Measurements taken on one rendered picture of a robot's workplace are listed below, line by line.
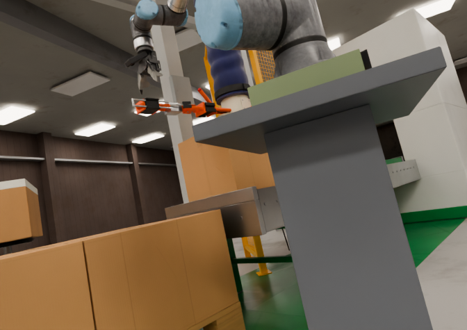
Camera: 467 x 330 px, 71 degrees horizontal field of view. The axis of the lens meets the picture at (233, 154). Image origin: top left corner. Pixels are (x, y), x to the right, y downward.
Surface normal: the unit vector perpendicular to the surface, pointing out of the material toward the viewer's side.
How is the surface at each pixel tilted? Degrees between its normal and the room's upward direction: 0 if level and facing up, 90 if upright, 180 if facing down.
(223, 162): 90
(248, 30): 140
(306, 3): 90
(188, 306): 90
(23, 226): 90
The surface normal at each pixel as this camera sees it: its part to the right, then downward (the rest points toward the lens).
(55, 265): 0.69, -0.25
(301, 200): -0.37, -0.05
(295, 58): -0.51, -0.33
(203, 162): -0.71, 0.06
